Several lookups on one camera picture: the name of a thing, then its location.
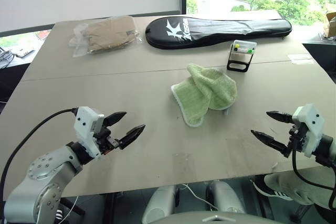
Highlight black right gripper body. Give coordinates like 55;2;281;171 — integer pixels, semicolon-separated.
287;123;307;154

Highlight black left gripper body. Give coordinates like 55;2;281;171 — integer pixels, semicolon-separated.
95;125;122;156

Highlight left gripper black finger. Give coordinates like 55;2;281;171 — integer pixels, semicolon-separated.
118;123;146;151
103;111;128;130

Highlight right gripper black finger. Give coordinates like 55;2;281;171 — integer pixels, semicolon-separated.
250;129;292;158
266;110;294;124

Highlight small box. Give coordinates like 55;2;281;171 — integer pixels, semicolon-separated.
226;39;258;73

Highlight cardboard box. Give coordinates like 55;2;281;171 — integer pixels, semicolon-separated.
323;11;336;39

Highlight grey trouser leg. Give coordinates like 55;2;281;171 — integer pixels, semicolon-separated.
263;169;336;207

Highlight black shoe white stripes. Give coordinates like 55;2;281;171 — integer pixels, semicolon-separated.
253;175;294;201

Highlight clear tape strip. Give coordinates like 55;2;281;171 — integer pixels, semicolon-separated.
287;54;315;65

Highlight silver robot right leg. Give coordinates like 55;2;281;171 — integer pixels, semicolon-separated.
205;180;248;215

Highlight silver robot leg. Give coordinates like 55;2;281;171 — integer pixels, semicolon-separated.
141;185;182;224
205;180;248;215

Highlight silver robot left leg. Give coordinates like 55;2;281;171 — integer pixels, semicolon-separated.
141;185;182;224

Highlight black side table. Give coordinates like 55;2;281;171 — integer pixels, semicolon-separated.
301;40;336;86

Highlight green terry towel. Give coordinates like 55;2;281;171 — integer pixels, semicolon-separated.
170;63;238;128

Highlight beige cloth in plastic bag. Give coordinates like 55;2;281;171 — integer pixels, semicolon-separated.
68;15;144;58

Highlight grey robot torso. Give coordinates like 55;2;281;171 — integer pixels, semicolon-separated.
173;209;286;224

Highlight black racket bag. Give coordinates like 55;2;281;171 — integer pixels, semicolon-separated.
145;16;293;50

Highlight white device on desk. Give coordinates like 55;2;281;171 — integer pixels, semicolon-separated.
12;47;36;58

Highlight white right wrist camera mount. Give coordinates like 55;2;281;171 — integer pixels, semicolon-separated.
291;103;326;157

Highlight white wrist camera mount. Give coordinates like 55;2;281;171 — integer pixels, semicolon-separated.
73;106;106;161
291;103;326;157

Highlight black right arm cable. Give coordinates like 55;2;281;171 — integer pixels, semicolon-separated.
291;129;336;192

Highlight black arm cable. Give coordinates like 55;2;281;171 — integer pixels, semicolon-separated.
0;107;79;204
291;129;336;192

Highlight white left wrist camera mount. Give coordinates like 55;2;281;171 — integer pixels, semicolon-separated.
73;106;106;161

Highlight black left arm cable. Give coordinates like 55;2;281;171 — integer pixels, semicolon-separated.
0;107;79;204

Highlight thin white cable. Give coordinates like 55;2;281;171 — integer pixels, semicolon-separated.
180;183;212;210

